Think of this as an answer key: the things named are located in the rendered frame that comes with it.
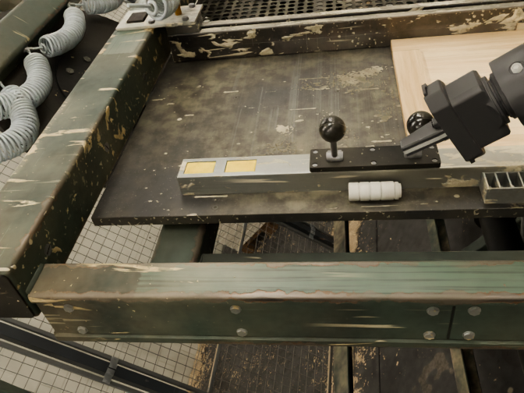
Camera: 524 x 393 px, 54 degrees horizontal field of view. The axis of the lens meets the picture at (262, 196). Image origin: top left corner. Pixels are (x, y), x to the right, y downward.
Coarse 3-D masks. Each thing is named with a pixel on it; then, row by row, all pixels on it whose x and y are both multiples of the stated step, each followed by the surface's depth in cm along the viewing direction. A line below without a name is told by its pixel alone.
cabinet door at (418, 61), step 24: (408, 48) 112; (432, 48) 110; (456, 48) 109; (480, 48) 108; (504, 48) 107; (408, 72) 105; (432, 72) 104; (456, 72) 103; (480, 72) 101; (408, 96) 98; (504, 144) 84
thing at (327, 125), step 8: (328, 120) 71; (336, 120) 71; (320, 128) 72; (328, 128) 71; (336, 128) 71; (344, 128) 71; (328, 136) 71; (336, 136) 71; (336, 144) 77; (328, 152) 82; (336, 152) 79; (328, 160) 81; (336, 160) 81
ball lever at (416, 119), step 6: (414, 114) 70; (420, 114) 69; (426, 114) 69; (408, 120) 70; (414, 120) 69; (420, 120) 69; (426, 120) 69; (408, 126) 70; (414, 126) 69; (420, 126) 69; (408, 156) 79; (414, 156) 79; (420, 156) 79
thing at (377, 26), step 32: (480, 0) 113; (512, 0) 111; (192, 32) 120; (224, 32) 119; (256, 32) 118; (288, 32) 117; (320, 32) 117; (352, 32) 116; (384, 32) 115; (416, 32) 114; (448, 32) 114; (480, 32) 113
